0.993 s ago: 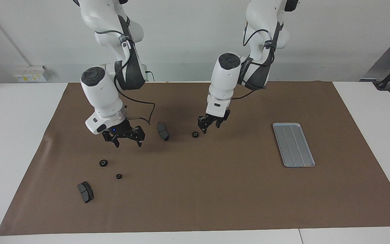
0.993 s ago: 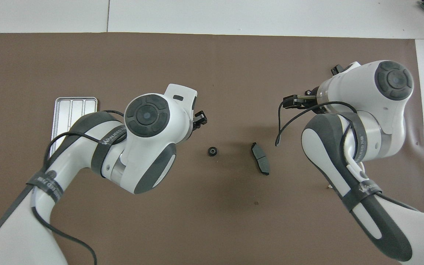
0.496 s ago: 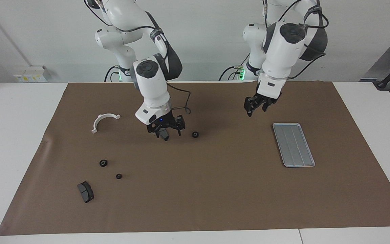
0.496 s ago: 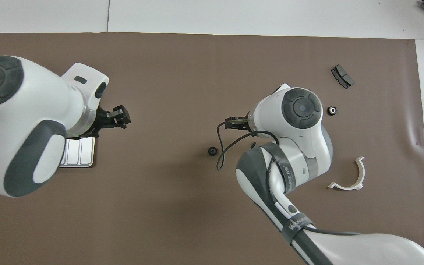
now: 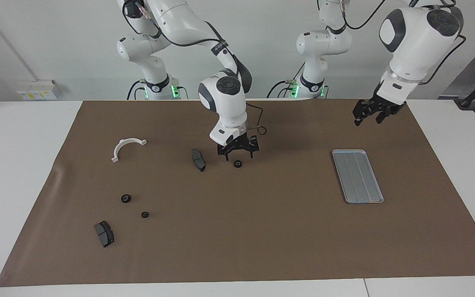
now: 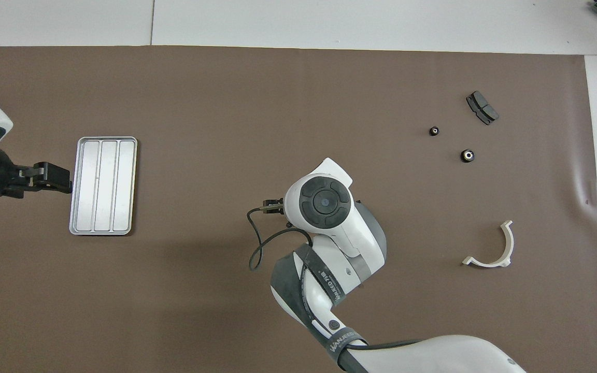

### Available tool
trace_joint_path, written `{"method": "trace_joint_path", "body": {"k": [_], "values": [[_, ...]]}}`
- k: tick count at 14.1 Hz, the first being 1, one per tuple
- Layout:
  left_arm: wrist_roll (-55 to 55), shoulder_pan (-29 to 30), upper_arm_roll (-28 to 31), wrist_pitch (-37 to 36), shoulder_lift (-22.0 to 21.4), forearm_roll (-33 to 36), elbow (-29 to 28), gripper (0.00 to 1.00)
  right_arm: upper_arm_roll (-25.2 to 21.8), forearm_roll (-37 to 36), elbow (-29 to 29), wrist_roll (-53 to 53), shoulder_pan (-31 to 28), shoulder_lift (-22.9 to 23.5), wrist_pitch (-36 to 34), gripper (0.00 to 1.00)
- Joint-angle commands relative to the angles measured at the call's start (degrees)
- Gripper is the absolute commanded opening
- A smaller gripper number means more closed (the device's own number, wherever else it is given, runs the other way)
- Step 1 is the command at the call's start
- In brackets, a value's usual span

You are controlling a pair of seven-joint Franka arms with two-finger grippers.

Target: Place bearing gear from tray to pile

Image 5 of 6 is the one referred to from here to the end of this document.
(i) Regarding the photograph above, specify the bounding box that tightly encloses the white wall socket box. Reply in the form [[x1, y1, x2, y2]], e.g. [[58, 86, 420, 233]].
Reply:
[[17, 80, 61, 101]]

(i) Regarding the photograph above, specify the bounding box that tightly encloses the black base cable bundle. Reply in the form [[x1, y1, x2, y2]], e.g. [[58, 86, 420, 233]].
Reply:
[[266, 61, 306, 99], [127, 79, 145, 100]]

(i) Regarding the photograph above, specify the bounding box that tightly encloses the white curved plastic bracket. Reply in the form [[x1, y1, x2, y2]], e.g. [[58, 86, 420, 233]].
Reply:
[[111, 138, 148, 163]]

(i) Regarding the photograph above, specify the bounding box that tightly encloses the narrow dark grey brake pad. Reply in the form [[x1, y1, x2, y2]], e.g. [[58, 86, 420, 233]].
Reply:
[[191, 148, 207, 172]]

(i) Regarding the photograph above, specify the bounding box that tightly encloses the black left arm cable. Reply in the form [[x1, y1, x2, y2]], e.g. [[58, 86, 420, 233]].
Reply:
[[339, 0, 467, 85]]

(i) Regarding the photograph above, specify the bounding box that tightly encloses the wide dark grey brake pad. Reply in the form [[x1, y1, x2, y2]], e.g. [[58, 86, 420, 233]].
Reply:
[[94, 221, 115, 248]]

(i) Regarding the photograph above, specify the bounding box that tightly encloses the brown table mat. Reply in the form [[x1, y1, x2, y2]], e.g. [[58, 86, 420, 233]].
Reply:
[[0, 98, 475, 287]]

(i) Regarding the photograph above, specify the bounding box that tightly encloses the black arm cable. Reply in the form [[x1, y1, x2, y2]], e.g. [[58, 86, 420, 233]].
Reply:
[[122, 0, 268, 143], [339, 0, 467, 85]]

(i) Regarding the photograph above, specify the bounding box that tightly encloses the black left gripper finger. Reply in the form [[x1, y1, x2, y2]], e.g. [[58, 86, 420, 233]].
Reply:
[[375, 111, 399, 124], [353, 100, 376, 127]]

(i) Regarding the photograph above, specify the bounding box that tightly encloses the silver metal tray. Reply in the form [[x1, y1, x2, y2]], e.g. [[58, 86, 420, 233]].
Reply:
[[332, 149, 385, 204]]

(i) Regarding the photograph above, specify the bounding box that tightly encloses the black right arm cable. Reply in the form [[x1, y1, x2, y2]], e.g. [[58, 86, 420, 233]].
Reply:
[[122, 0, 268, 143]]

